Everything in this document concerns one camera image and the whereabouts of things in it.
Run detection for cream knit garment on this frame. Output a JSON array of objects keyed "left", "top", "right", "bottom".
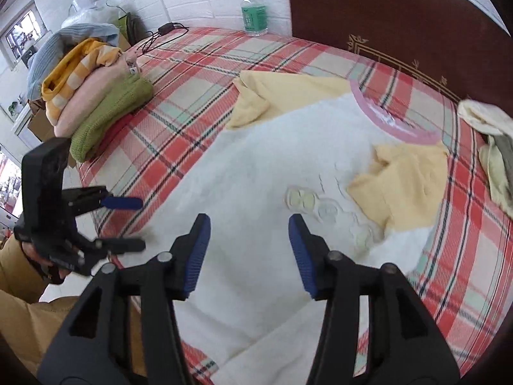
[{"left": 458, "top": 99, "right": 513, "bottom": 137}]

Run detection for white plastic bag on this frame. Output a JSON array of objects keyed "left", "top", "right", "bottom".
[{"left": 60, "top": 0, "right": 121, "bottom": 29}]

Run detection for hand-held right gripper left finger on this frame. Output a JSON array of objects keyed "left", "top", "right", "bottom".
[{"left": 37, "top": 213, "right": 211, "bottom": 385}]

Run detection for folded blue knit sweater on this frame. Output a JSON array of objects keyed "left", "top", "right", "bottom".
[{"left": 27, "top": 23, "right": 120, "bottom": 101}]

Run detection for cardboard box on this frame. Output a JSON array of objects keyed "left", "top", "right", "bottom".
[{"left": 26, "top": 100, "right": 77, "bottom": 169}]

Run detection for green label water bottle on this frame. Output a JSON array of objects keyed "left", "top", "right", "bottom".
[{"left": 240, "top": 0, "right": 269, "bottom": 37}]

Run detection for person's tan pants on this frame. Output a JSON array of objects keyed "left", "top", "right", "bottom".
[{"left": 0, "top": 289, "right": 147, "bottom": 381}]

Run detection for folded green knit sweater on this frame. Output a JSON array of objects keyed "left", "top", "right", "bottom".
[{"left": 70, "top": 75, "right": 154, "bottom": 163}]

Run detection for olive green bag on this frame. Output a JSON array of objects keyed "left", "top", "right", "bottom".
[{"left": 118, "top": 12, "right": 147, "bottom": 45}]

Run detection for dark wooden headboard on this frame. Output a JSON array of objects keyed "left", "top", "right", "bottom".
[{"left": 285, "top": 0, "right": 513, "bottom": 107}]

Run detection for window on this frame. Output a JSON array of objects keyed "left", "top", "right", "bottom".
[{"left": 0, "top": 2, "right": 51, "bottom": 67}]

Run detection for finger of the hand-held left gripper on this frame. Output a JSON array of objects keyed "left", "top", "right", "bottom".
[
  {"left": 78, "top": 237, "right": 146, "bottom": 265},
  {"left": 62, "top": 186, "right": 143, "bottom": 219}
]

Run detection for folded yellow checked sweater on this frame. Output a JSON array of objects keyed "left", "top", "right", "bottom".
[{"left": 42, "top": 38, "right": 123, "bottom": 107}]

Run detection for folded pink sweater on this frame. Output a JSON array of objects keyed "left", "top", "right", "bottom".
[{"left": 45, "top": 54, "right": 141, "bottom": 137}]

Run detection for person's left hand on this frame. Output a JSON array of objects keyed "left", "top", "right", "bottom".
[{"left": 22, "top": 243, "right": 65, "bottom": 285}]

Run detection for white sweatshirt with yellow sleeves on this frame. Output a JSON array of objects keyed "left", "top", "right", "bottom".
[{"left": 120, "top": 70, "right": 451, "bottom": 385}]

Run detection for black charger cable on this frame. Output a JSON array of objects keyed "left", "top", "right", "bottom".
[{"left": 135, "top": 22, "right": 189, "bottom": 55}]

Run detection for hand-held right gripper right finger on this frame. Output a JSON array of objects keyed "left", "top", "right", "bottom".
[{"left": 289, "top": 213, "right": 461, "bottom": 385}]

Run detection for red plaid blanket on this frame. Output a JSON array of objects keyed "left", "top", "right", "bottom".
[{"left": 78, "top": 27, "right": 513, "bottom": 385}]

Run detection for person's left forearm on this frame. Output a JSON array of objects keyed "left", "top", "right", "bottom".
[{"left": 0, "top": 235, "right": 49, "bottom": 301}]

